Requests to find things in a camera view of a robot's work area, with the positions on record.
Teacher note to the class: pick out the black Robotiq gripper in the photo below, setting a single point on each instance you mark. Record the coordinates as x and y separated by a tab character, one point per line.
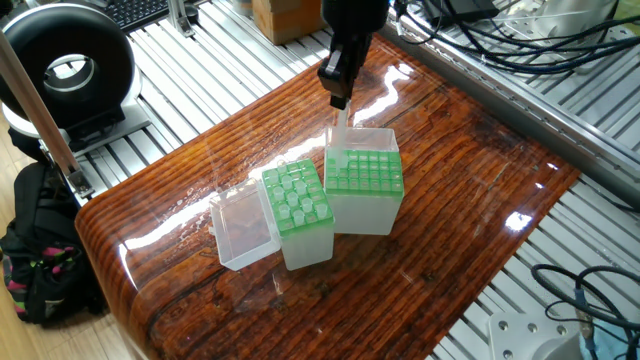
356	20

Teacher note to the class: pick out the clear green-rack pipette tip box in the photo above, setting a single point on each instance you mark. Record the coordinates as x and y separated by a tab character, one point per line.
365	210
305	250

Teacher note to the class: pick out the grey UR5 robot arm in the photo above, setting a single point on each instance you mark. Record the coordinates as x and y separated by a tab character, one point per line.
575	20

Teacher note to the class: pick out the brown cardboard box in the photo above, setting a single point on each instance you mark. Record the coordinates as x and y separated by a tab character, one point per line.
290	18

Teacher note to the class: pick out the black keyboard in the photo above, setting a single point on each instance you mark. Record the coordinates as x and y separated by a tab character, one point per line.
135	10

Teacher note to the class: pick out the brown wooden pole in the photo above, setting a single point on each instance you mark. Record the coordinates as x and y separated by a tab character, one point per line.
40	117

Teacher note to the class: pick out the black backpack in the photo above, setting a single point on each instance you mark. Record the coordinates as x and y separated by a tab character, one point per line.
45	235

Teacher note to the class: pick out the silver robot mount plate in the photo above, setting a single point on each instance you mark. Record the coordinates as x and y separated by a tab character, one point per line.
530	340

